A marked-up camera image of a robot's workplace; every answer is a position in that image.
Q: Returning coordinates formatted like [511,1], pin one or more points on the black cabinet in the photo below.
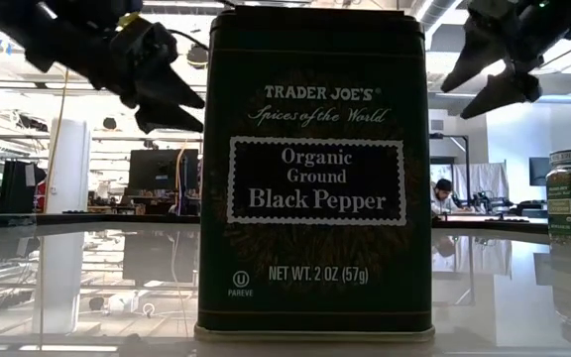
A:
[18,186]

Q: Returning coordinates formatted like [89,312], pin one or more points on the black aluminium table frame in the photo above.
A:
[92,218]

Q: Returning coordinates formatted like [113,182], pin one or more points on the white round column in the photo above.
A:
[70,168]

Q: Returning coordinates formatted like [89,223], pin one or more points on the dark wall monitor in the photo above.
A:
[538,171]

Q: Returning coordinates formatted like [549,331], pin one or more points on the black computer monitor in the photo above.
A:
[166,168]

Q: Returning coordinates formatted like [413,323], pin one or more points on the silver spiral air duct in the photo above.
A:
[434,12]

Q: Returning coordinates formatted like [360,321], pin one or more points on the black pepper tin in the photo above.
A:
[315,173]

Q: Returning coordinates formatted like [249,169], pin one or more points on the person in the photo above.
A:
[444,198]

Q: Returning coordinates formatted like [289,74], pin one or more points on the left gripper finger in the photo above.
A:
[161,118]
[166,89]

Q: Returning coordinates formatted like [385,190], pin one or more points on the white hanging cloth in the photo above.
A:
[486,178]

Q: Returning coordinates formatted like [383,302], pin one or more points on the black stand frame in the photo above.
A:
[467,163]

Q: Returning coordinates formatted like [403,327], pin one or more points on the black ceiling device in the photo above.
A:
[197,57]
[109,123]

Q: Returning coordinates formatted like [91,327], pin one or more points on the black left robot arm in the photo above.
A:
[28,35]

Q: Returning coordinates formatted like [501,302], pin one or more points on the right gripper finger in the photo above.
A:
[479,54]
[508,91]

